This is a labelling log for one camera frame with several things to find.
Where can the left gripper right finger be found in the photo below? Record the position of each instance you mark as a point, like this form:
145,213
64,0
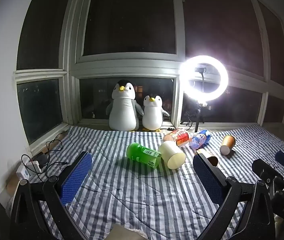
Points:
256,220

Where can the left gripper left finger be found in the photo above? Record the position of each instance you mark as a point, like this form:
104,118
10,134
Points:
27,218

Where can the red instant noodle cup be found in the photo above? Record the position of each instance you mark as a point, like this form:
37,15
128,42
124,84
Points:
179,136

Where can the far brown paper cup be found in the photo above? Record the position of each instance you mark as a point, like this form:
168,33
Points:
227,144

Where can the brown paper cup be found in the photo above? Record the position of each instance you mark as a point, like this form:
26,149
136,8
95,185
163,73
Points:
209,156
227,144

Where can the near brown paper cup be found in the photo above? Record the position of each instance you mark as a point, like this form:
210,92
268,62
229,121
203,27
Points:
209,156

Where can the cream paper cup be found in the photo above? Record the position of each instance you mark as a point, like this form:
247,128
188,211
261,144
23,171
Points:
172,155

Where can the green plastic cup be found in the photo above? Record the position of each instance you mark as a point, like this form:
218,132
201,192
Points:
141,154

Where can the white power strip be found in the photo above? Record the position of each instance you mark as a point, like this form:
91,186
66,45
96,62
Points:
27,169

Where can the black charger adapter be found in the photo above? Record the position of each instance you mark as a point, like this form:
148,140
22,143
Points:
41,158

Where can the black light tripod stand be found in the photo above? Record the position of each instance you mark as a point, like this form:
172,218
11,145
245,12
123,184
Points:
192,115

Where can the striped blue white quilt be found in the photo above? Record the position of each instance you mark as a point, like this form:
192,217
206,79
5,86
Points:
157,203

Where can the small plush penguin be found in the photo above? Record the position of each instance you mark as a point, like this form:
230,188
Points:
153,113

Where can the large plush penguin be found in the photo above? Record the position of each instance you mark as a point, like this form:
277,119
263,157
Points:
123,110

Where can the white ring light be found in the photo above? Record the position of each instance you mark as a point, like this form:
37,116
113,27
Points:
192,78

